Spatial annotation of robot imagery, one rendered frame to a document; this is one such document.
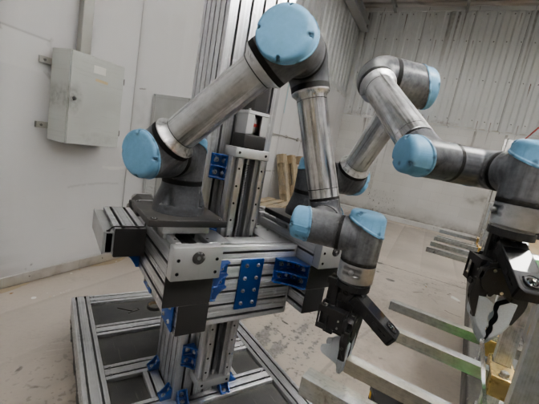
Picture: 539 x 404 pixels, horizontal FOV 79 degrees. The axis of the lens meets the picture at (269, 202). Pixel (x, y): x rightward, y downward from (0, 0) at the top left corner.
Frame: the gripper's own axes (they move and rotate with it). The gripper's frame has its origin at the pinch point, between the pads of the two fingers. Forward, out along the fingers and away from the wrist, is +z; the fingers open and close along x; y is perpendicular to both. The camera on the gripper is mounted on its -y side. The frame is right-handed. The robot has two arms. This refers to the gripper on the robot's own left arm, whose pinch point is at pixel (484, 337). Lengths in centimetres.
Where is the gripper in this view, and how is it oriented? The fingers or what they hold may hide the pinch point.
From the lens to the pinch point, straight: 74.5
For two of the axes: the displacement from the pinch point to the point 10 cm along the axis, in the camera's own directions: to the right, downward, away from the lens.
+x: -9.6, -2.1, 1.8
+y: 2.1, -1.3, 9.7
